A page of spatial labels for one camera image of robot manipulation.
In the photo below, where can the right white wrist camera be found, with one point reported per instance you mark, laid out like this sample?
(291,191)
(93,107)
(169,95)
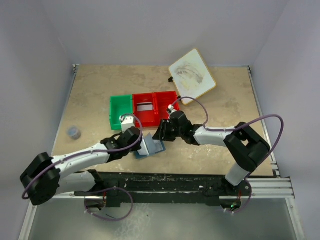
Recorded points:
(170,109)

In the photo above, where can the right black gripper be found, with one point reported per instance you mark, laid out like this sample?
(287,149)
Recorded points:
(162,132)

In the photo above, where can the white credit card magnetic stripe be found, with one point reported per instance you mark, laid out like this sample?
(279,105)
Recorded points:
(144,106)

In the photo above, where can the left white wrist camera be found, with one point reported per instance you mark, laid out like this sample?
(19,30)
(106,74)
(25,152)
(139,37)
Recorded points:
(126,122)

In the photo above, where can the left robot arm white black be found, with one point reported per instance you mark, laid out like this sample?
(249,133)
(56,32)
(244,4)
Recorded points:
(42,179)

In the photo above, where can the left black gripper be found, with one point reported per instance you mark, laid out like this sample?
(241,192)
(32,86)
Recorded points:
(135,148)

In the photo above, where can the red double plastic bin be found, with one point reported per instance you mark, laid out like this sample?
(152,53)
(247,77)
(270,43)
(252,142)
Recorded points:
(160,100)

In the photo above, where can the green plastic bin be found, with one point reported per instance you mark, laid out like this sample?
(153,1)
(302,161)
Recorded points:
(118,106)

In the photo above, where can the white board wooden frame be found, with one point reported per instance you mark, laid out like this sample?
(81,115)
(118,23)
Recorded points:
(192,77)

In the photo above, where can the blue card holder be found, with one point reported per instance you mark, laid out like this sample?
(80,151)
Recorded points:
(149,147)

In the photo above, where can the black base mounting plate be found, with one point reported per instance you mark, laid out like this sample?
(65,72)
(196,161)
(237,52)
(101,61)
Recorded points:
(159,188)

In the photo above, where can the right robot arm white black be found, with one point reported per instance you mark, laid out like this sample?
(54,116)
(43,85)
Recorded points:
(246,146)

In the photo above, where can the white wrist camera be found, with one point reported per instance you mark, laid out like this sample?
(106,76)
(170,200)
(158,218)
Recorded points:
(170,109)
(126,122)

